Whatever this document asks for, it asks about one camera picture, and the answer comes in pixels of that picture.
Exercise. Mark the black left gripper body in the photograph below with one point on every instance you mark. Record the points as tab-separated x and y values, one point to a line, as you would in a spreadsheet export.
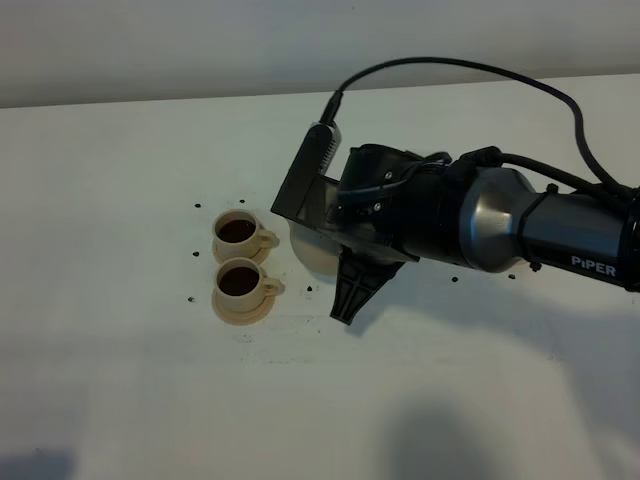
394	205

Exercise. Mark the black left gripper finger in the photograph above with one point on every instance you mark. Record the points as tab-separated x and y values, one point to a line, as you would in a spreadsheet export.
358	279

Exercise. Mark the beige ceramic teapot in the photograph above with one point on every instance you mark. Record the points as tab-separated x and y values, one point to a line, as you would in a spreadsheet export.
316	252

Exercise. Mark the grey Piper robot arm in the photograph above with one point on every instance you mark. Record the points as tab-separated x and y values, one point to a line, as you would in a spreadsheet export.
486	211

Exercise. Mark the beige far cup saucer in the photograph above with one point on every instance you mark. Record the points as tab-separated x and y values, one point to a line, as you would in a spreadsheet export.
260	254

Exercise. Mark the beige cup saucer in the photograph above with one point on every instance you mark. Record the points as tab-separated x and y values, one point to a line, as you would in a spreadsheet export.
260	254
237	318

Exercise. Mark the beige near cup saucer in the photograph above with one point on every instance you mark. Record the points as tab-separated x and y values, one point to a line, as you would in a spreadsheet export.
237	318

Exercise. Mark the beige near teacup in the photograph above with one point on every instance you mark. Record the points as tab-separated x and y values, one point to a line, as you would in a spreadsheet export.
243	284

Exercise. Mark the beige teacup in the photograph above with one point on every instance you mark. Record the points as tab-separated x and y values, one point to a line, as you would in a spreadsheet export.
243	284
239	233

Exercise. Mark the beige far teacup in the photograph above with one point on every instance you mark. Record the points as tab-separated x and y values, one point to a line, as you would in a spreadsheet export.
239	233

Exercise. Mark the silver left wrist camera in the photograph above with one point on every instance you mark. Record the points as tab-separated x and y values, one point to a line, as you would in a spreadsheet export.
305	194

